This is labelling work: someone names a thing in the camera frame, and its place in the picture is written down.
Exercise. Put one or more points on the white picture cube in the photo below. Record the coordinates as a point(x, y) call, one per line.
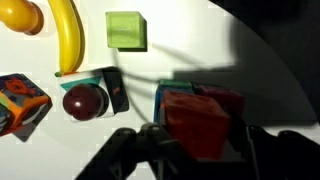
point(109, 79)

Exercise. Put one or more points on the round white table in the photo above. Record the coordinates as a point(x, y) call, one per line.
point(192, 40)

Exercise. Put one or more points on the blue block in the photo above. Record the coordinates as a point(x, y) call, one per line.
point(159, 95)

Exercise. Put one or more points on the orange colourful picture cube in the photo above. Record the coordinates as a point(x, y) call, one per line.
point(23, 105)

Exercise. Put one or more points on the light green block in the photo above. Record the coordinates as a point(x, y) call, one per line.
point(125, 30)

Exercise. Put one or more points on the orange fruit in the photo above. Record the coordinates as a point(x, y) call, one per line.
point(22, 16)

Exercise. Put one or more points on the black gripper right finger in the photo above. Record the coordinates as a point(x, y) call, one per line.
point(286, 156)

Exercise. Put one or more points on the teal green block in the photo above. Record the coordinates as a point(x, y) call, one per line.
point(177, 84)

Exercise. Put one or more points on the magenta block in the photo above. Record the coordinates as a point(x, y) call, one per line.
point(228, 98)

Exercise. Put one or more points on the yellow banana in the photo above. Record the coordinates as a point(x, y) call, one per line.
point(70, 36)

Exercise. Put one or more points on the dark red ball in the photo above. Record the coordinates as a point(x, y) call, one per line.
point(85, 102)

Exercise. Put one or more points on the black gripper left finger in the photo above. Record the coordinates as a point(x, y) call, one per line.
point(126, 148)

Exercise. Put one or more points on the orange block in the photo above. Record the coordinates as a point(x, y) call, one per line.
point(198, 122)

